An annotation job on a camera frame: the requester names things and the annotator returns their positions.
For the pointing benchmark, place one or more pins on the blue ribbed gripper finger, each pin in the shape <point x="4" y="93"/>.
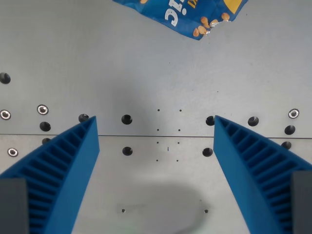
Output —
<point x="243" y="168"/>
<point x="70" y="168"/>

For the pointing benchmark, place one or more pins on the silver socket head screw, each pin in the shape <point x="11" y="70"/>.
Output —
<point x="12" y="152"/>
<point x="293" y="113"/>
<point x="5" y="114"/>
<point x="42" y="109"/>

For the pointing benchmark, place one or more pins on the blue peanut snack bag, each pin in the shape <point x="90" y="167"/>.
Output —
<point x="185" y="14"/>

